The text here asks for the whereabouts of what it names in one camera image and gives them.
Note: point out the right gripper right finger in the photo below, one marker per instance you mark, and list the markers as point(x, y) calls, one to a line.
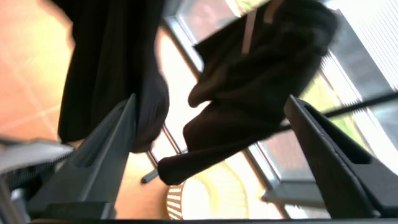
point(342, 186)

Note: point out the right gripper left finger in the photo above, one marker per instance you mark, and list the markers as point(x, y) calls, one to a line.
point(87, 174)

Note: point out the black short-sleeved shirt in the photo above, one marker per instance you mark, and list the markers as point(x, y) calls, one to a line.
point(109, 62)

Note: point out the black trousers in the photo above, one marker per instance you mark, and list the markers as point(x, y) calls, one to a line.
point(248, 93)

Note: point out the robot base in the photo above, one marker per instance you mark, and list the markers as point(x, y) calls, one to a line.
point(31, 152)

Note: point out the black clothes rack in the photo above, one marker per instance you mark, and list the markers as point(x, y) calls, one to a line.
point(150, 176)

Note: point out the white laundry basket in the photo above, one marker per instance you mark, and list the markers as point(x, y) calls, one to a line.
point(199, 199)

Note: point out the pink clothes hanger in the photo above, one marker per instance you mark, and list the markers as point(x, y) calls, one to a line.
point(248, 34)

